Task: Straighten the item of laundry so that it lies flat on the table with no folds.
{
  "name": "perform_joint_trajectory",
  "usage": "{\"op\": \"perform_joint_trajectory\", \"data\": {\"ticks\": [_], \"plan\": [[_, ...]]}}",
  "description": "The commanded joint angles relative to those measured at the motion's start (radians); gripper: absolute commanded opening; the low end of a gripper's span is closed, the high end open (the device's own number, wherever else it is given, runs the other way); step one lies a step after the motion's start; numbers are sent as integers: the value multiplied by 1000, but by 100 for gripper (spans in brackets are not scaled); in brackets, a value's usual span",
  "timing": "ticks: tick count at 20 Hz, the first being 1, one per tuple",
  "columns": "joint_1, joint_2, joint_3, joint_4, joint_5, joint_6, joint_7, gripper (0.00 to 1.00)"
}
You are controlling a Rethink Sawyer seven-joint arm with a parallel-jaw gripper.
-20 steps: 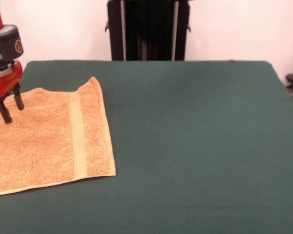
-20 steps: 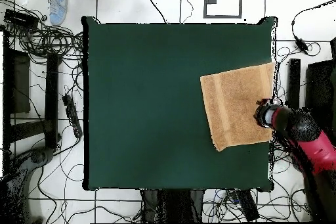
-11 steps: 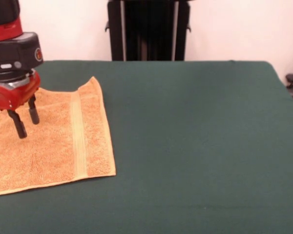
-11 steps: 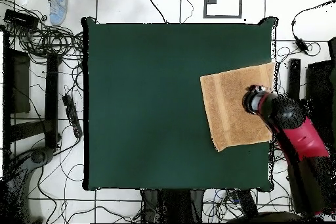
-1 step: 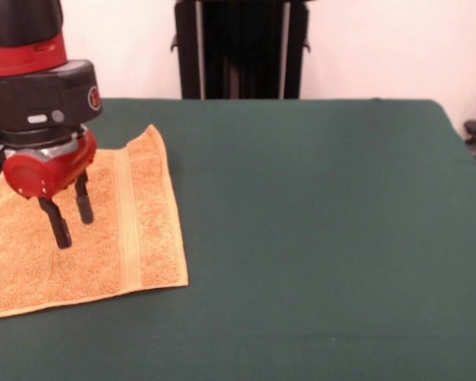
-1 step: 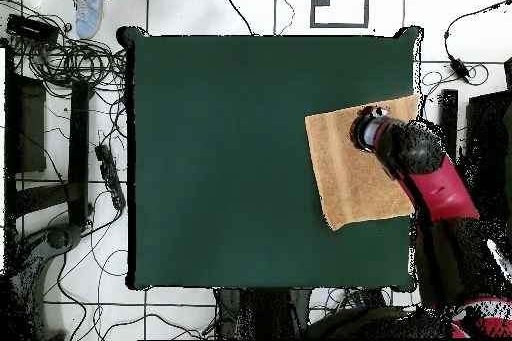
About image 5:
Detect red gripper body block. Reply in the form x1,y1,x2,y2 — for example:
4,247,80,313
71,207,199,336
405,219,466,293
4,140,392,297
2,129,98,199

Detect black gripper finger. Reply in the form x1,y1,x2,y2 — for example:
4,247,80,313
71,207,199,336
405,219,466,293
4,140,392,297
37,196,73,250
73,170,94,225

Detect tan terry towel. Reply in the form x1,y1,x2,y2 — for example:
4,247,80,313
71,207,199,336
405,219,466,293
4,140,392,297
0,124,190,321

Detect dark green table cloth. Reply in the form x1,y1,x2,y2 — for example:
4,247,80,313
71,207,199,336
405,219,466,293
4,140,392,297
0,98,476,381

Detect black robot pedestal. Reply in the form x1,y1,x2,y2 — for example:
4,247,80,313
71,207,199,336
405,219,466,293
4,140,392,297
169,0,313,100

